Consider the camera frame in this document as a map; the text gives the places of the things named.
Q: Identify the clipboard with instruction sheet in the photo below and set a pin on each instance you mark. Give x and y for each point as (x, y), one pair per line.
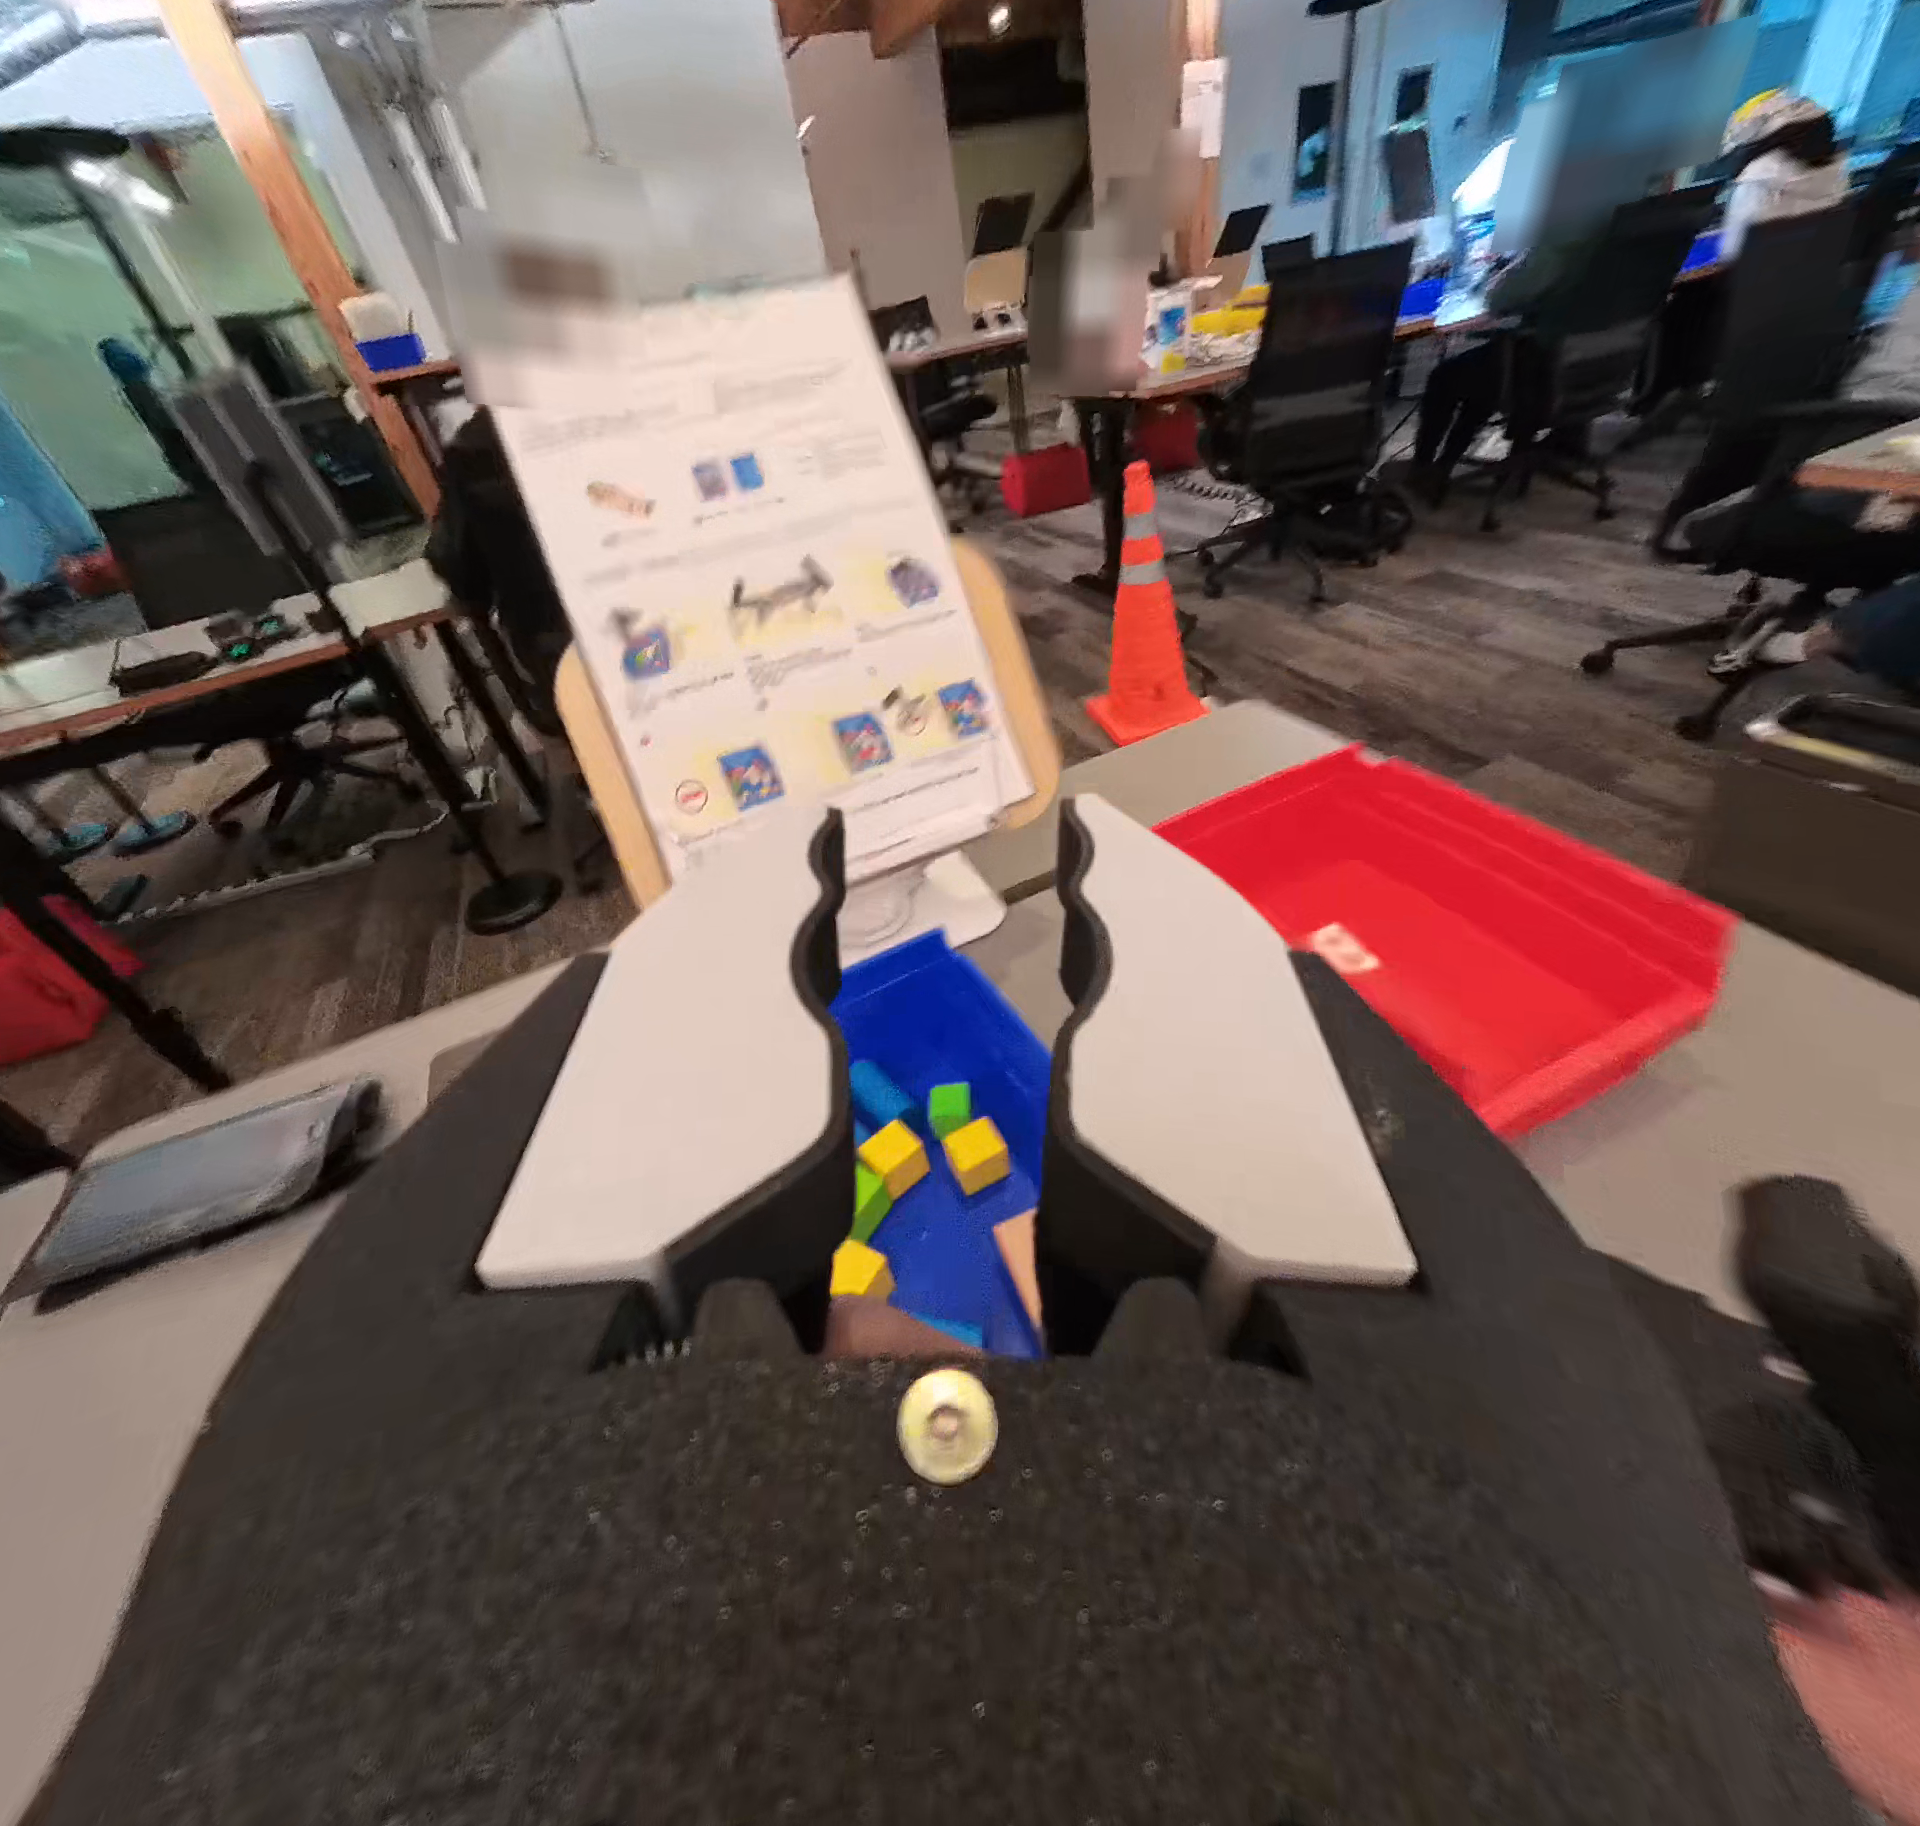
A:
(782, 583)

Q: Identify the black keyboard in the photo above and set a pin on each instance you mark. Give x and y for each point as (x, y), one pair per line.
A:
(227, 642)

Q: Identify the black mesh office chair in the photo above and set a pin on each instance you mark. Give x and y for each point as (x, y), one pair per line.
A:
(1303, 405)

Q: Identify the small green wooden block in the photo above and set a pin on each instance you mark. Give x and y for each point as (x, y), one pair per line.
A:
(869, 1201)

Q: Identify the green wooden cube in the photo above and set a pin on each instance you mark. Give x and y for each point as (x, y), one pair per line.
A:
(948, 1109)

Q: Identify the red bag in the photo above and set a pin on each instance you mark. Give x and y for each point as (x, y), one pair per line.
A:
(1048, 476)

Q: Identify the orange striped bar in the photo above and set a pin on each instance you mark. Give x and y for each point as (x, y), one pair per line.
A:
(1146, 625)

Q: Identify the blue plastic bin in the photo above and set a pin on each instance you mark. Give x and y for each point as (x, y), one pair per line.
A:
(943, 1029)

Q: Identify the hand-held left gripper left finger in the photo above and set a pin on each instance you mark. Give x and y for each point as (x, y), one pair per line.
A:
(667, 1083)

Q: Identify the natural wooden block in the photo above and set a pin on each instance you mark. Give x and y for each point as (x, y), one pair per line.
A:
(1022, 1264)

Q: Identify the person's right hand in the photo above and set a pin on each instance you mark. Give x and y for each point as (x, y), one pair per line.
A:
(1845, 1679)

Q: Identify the wooden table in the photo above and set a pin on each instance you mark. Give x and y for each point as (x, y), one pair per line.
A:
(1201, 390)

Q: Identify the grey bag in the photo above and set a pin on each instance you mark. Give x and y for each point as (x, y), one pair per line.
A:
(196, 1180)

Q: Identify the yellow wooden cube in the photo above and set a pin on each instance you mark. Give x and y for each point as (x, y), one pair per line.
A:
(857, 1274)

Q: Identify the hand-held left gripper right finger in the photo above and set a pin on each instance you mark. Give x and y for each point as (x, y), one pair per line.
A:
(1238, 1083)

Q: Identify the black round stand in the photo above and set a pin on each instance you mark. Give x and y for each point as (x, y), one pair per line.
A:
(1357, 90)

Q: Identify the red plastic bin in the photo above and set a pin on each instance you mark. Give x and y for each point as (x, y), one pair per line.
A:
(1469, 930)

